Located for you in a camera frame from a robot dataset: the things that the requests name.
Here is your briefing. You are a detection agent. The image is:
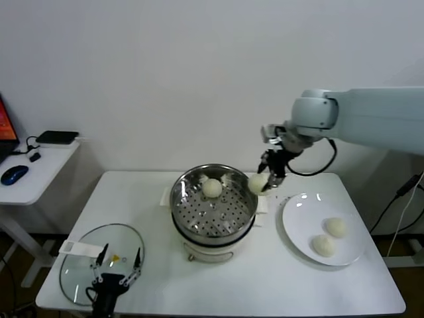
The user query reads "cream electric cooking pot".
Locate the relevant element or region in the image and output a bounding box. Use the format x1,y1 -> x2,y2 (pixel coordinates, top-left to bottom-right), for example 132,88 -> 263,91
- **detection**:
160,187 -> 269,262

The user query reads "white oval plate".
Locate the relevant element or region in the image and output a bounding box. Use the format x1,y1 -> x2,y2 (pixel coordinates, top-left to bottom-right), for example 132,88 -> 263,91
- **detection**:
282,193 -> 368,267

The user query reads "white side table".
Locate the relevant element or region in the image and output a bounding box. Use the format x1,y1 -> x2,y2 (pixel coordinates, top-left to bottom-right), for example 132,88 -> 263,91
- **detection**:
0,137 -> 81,289

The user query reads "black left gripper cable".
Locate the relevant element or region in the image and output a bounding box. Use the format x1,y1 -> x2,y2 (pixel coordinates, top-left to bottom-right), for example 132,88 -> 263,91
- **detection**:
85,286 -> 100,304

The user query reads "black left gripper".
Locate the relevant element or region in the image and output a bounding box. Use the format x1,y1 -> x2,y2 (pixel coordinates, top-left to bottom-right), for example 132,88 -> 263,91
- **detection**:
89,243 -> 143,296

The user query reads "flat black box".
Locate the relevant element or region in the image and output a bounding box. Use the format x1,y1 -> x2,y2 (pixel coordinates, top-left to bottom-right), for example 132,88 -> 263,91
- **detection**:
35,131 -> 80,145

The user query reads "white steamed baozi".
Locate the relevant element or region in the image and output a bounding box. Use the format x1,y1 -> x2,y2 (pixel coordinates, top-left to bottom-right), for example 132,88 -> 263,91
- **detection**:
248,174 -> 270,195
323,217 -> 349,239
311,234 -> 337,258
201,178 -> 223,199

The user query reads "glass lid with white handle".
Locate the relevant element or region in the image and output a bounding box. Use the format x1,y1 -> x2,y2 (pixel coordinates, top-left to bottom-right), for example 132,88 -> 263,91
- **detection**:
58,223 -> 146,306

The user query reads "blue computer mouse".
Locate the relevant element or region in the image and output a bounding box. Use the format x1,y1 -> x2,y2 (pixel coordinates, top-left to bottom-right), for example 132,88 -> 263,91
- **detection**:
0,165 -> 30,186

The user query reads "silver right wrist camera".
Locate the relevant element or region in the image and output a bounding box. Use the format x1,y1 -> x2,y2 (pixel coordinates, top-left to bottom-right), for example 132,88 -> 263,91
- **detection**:
260,124 -> 288,144

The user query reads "black laptop with red screen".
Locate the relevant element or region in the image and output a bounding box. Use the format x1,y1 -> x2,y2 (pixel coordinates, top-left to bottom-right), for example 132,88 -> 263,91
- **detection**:
0,93 -> 21,165

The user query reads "white table base foot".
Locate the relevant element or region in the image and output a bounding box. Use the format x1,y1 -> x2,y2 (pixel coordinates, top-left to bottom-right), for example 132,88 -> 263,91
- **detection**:
386,237 -> 424,268

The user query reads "thin black desk cable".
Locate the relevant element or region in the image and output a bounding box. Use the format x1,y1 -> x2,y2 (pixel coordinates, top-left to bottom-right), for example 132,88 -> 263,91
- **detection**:
13,135 -> 42,156

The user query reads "stainless steel steamer basket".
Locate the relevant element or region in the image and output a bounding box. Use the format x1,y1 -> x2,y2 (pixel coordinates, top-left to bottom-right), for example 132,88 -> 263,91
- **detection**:
169,162 -> 258,240

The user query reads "white hanging cable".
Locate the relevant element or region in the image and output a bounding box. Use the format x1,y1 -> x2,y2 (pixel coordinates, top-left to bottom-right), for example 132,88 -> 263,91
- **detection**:
386,184 -> 419,258

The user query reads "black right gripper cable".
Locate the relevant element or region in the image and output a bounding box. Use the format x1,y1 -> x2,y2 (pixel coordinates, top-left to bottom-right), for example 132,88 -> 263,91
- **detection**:
286,137 -> 338,176

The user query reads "black hanging power cable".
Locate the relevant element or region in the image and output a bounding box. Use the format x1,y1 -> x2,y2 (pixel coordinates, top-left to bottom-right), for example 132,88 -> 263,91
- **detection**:
369,171 -> 424,235

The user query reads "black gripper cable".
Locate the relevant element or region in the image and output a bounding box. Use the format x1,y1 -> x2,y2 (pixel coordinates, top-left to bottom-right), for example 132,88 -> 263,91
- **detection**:
85,286 -> 100,304
286,137 -> 338,176

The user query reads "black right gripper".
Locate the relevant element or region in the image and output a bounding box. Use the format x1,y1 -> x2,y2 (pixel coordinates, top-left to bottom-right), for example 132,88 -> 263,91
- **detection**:
257,148 -> 292,193

